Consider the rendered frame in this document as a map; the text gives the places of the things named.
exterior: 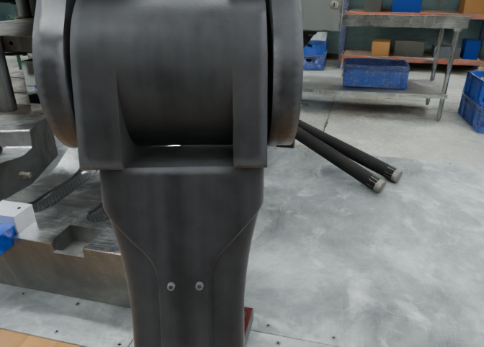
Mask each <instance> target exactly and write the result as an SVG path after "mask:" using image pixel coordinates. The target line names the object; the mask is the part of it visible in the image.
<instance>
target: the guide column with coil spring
mask: <svg viewBox="0 0 484 347"><path fill-rule="evenodd" d="M0 110H1V112H13V111H16V110H18V107H17V102H16V99H15V95H14V90H13V86H12V81H11V78H10V75H9V69H8V65H7V62H6V57H5V54H4V49H3V45H2V41H1V36H0Z"/></svg>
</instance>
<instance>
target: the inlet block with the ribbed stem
mask: <svg viewBox="0 0 484 347"><path fill-rule="evenodd" d="M34 221H36V219H35V213H34V210H33V207H32V204H26V203H21V202H10V201H5V200H2V201H1V202H0V255H1V254H3V253H4V252H5V251H7V250H8V249H9V248H11V247H12V246H13V245H14V242H13V239H12V237H13V236H14V235H18V234H19V233H21V232H22V231H23V230H24V229H25V228H27V227H28V226H30V225H31V224H32V223H33V222H34Z"/></svg>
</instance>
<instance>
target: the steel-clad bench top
mask: <svg viewBox="0 0 484 347"><path fill-rule="evenodd" d="M374 157H375V158H378V159H379V160H381V161H383V162H385V163H387V164H389V165H391V166H393V167H395V168H397V169H399V170H401V171H402V172H403V174H402V176H401V178H400V180H399V181H398V182H394V181H391V180H389V179H387V178H385V177H384V176H381V175H379V174H378V173H376V172H374V171H372V170H370V169H368V168H366V167H365V166H363V165H361V164H359V163H357V162H355V163H357V164H359V165H360V166H362V167H363V168H365V169H367V170H368V171H370V172H371V173H373V174H374V175H376V176H378V177H379V178H381V179H382V180H383V181H386V185H385V188H384V189H383V190H382V191H381V192H380V193H377V192H375V191H373V190H371V189H370V188H369V187H367V186H365V185H364V184H363V183H361V182H360V181H358V180H356V179H355V178H354V177H352V176H350V175H349V174H348V173H346V172H345V171H343V170H341V169H340V168H338V167H337V166H335V165H333V164H332V163H331V162H329V161H327V160H326V159H325V158H323V157H322V156H320V155H318V154H317V153H316V152H314V151H313V150H306V149H297V148H281V147H273V146H267V168H264V203H263V204H262V206H261V208H260V210H259V213H258V217H257V220H256V225H255V228H254V234H253V237H252V242H251V249H250V253H249V257H248V267H247V273H246V286H245V295H244V307H250V308H253V309H254V320H253V322H252V326H251V330H250V333H249V336H248V340H247V344H246V347H484V165H476V164H467V163H452V162H443V161H428V160H419V159H411V158H395V157H387V156H374ZM0 329H3V330H9V331H13V332H16V333H23V334H26V335H32V336H36V337H39V338H46V339H49V340H53V341H59V342H63V343H69V344H72V345H76V346H82V347H134V340H133V321H132V313H131V308H129V307H121V306H117V305H110V304H106V303H102V302H95V301H91V300H87V299H79V298H75V297H68V296H64V295H60V294H53V293H49V292H41V291H37V290H34V289H26V288H22V287H15V286H11V285H7V284H0Z"/></svg>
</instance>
